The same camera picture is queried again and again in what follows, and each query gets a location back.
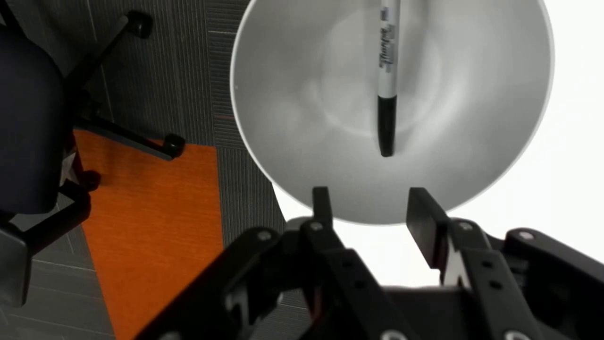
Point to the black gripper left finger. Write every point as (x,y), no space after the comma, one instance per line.
(320,209)

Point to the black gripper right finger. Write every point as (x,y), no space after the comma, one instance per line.
(426,224)

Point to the grey black marker pen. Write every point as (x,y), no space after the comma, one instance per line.
(386,77)

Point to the black office chair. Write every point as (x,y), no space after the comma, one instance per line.
(24,115)

